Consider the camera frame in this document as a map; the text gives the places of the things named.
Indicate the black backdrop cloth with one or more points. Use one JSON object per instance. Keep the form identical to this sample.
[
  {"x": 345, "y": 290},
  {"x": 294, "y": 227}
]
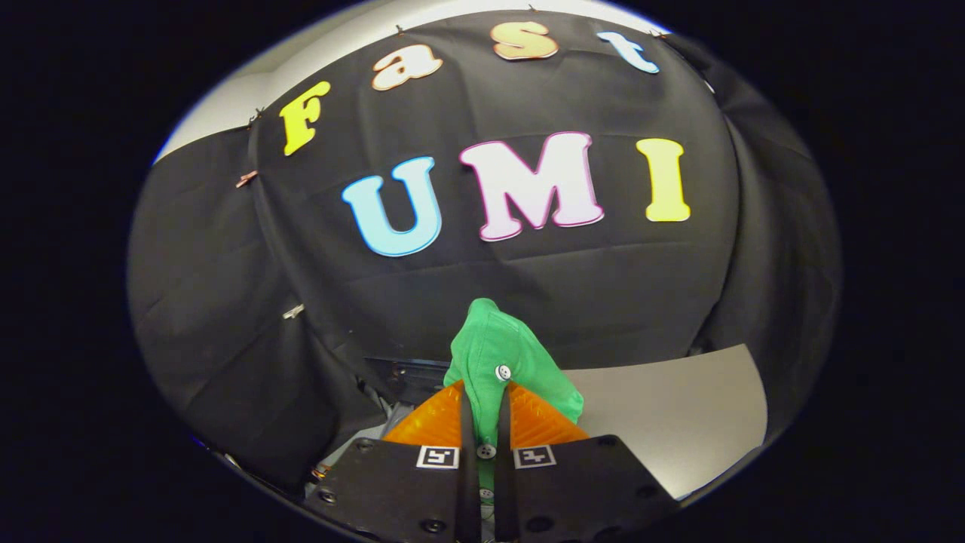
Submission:
[{"x": 528, "y": 286}]

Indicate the small silver clip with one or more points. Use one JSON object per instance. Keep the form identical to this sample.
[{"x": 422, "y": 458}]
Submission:
[{"x": 293, "y": 311}]

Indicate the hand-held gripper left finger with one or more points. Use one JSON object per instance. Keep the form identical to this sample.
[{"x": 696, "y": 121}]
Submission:
[{"x": 407, "y": 498}]

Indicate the small reddish clip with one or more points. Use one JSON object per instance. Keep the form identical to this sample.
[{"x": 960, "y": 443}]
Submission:
[{"x": 246, "y": 179}]

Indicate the green button shirt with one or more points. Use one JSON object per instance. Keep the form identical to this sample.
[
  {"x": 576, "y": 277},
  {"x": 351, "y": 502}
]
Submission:
[{"x": 497, "y": 339}]

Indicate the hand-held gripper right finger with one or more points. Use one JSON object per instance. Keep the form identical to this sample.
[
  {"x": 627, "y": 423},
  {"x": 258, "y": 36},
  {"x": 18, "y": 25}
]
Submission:
[{"x": 573, "y": 498}]

